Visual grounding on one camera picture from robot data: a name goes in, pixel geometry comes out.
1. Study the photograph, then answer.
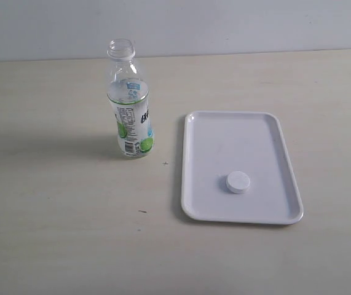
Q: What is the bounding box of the white bottle cap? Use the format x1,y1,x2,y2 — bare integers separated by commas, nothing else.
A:
226,171,251,194

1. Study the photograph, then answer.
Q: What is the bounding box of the clear plastic drink bottle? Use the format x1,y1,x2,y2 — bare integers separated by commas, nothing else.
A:
107,39,154,158

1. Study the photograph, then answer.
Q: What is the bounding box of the white rectangular plastic tray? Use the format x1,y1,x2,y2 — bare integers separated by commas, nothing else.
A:
181,111,304,225

